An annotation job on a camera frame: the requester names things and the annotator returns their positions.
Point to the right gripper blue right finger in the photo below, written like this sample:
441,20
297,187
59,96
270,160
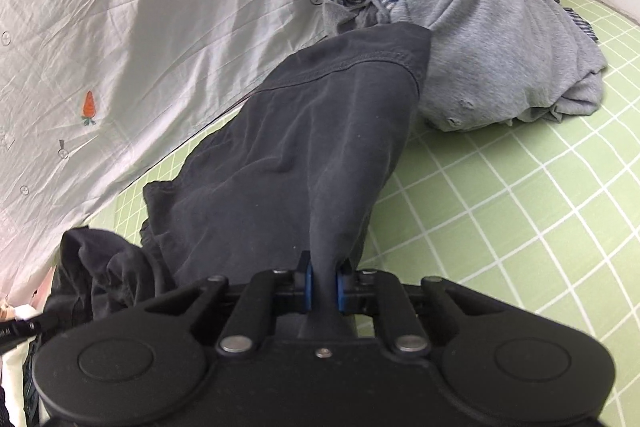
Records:
345,286

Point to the grey t-shirt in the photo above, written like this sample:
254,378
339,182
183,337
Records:
494,60

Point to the black trousers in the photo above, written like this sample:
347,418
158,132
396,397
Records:
298,170

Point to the white carrot print sheet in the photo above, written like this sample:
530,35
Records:
93,92

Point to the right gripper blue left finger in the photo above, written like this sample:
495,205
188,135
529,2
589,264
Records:
302,283

